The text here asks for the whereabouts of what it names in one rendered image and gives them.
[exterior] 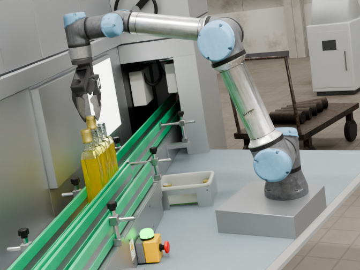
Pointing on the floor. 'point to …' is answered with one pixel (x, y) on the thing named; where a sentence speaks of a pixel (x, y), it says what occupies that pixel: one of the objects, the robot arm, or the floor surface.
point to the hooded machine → (335, 46)
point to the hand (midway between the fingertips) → (90, 118)
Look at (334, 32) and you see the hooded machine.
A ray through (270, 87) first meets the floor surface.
